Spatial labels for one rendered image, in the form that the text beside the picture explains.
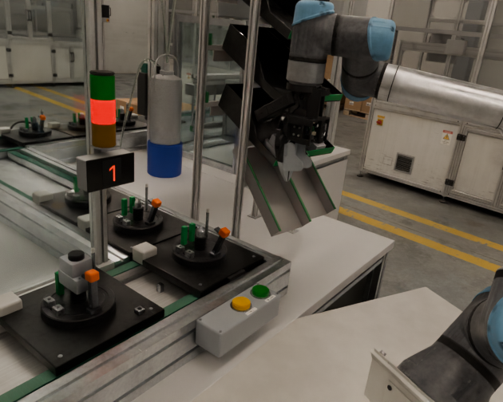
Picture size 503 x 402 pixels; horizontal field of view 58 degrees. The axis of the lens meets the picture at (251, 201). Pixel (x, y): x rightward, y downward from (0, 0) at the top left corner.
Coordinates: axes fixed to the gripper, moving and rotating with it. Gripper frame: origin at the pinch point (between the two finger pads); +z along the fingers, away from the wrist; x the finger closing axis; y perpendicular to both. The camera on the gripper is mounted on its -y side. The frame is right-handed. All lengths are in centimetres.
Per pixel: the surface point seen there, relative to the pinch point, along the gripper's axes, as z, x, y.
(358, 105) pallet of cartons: 98, 782, -336
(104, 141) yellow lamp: -4.4, -25.1, -29.7
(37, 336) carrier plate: 26, -49, -18
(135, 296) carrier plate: 26.1, -28.3, -15.9
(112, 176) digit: 3.6, -23.7, -29.2
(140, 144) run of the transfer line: 34, 72, -138
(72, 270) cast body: 15.8, -41.0, -18.3
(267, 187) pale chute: 14.1, 23.4, -19.9
